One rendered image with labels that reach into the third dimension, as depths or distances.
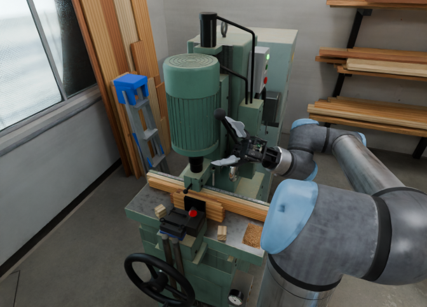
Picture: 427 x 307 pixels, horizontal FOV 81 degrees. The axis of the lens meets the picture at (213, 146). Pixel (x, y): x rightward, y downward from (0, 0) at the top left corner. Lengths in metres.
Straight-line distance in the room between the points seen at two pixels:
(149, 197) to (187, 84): 0.61
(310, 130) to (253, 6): 2.28
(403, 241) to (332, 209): 0.08
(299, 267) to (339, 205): 0.10
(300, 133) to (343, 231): 0.58
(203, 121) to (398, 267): 0.61
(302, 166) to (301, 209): 0.52
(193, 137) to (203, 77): 0.21
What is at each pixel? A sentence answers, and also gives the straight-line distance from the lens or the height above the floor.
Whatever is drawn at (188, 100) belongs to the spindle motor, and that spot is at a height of 1.41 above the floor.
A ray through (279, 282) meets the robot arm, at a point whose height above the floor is 1.33.
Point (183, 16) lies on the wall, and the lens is 3.32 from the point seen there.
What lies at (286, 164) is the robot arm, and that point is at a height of 1.22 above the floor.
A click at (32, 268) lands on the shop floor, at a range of 2.37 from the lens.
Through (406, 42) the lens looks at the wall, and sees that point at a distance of 3.15.
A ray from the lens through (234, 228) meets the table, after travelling 1.04.
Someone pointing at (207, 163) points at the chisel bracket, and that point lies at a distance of 1.05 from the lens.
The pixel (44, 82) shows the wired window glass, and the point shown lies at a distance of 2.25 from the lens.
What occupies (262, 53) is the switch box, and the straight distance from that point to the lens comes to 1.03.
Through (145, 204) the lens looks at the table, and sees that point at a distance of 1.16.
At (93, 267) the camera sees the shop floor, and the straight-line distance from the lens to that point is 2.16.
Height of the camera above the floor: 1.72
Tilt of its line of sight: 34 degrees down
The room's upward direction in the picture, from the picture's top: straight up
